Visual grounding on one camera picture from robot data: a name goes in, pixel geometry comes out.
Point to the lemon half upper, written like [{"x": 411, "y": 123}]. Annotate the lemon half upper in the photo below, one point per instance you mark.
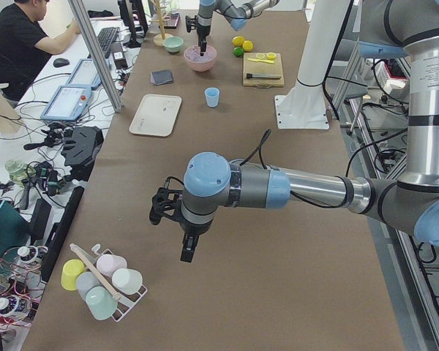
[{"x": 271, "y": 56}]

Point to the white cup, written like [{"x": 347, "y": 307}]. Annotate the white cup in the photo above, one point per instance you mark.
[{"x": 127, "y": 280}]

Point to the grey cup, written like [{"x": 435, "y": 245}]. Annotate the grey cup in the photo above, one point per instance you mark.
[{"x": 85, "y": 282}]

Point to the yellow lemon right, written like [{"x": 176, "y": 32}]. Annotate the yellow lemon right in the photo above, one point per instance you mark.
[{"x": 247, "y": 46}]

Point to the yellow plastic knife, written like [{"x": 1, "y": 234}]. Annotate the yellow plastic knife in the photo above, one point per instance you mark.
[{"x": 258, "y": 60}]

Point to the cream rabbit tray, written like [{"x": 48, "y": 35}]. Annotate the cream rabbit tray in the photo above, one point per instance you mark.
[{"x": 156, "y": 115}]

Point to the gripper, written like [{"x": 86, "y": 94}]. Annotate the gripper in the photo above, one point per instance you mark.
[
  {"x": 194, "y": 229},
  {"x": 203, "y": 33}
]

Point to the teach pendant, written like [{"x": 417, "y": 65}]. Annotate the teach pendant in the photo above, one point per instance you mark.
[
  {"x": 67, "y": 103},
  {"x": 85, "y": 74}
]

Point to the person in black shirt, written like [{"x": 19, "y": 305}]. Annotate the person in black shirt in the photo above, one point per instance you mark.
[{"x": 25, "y": 48}]

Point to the white wire cup rack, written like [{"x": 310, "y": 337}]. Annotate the white wire cup rack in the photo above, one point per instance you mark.
[{"x": 127, "y": 302}]

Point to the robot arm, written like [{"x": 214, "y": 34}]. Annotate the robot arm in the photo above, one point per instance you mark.
[
  {"x": 389, "y": 29},
  {"x": 237, "y": 16}
]

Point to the light blue plastic cup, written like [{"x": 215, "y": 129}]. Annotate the light blue plastic cup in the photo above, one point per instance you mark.
[{"x": 212, "y": 95}]

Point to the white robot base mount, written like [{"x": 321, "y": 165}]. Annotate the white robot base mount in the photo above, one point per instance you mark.
[{"x": 304, "y": 107}]

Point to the aluminium frame post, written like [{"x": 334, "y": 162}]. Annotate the aluminium frame post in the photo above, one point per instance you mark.
[{"x": 92, "y": 43}]

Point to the black monitor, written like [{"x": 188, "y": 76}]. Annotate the black monitor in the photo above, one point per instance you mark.
[{"x": 134, "y": 17}]

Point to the dark red tray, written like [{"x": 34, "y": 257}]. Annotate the dark red tray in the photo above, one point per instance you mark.
[{"x": 171, "y": 21}]

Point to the mint green bowl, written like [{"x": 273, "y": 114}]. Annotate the mint green bowl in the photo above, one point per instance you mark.
[{"x": 173, "y": 44}]

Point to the black computer mouse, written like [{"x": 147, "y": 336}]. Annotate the black computer mouse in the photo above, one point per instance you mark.
[{"x": 60, "y": 62}]

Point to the pink cup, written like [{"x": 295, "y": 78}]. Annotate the pink cup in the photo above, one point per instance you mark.
[{"x": 107, "y": 264}]

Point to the yellow cup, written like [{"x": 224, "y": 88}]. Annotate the yellow cup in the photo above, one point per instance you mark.
[{"x": 71, "y": 270}]

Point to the wooden mug tree stand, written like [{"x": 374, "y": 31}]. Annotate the wooden mug tree stand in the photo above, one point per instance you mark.
[{"x": 159, "y": 20}]

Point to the black plastic bracket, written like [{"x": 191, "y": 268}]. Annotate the black plastic bracket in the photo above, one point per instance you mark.
[{"x": 80, "y": 148}]

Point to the steel muddler black tip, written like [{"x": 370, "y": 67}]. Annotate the steel muddler black tip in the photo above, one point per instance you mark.
[{"x": 263, "y": 76}]

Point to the green lime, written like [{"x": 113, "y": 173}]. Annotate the green lime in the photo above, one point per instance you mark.
[{"x": 238, "y": 52}]

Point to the mint green cup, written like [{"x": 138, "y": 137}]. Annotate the mint green cup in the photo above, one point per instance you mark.
[{"x": 101, "y": 303}]

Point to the black box on desk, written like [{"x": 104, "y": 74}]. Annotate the black box on desk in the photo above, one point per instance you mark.
[{"x": 118, "y": 55}]

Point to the pink bowl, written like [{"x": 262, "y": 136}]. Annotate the pink bowl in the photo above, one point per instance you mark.
[{"x": 201, "y": 67}]

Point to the wooden rack handle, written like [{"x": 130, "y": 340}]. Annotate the wooden rack handle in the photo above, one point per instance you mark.
[{"x": 88, "y": 262}]

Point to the pile of clear ice cubes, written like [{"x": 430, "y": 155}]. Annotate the pile of clear ice cubes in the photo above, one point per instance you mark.
[{"x": 193, "y": 54}]

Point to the bamboo cutting board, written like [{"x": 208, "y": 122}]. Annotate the bamboo cutting board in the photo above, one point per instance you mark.
[{"x": 261, "y": 68}]

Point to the teach pendant near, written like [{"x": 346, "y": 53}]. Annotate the teach pendant near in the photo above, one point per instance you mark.
[{"x": 67, "y": 103}]

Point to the teach pendant far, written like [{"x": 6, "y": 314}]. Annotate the teach pendant far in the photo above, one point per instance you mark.
[{"x": 85, "y": 74}]

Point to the black keyboard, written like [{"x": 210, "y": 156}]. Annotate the black keyboard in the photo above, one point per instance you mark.
[{"x": 106, "y": 38}]

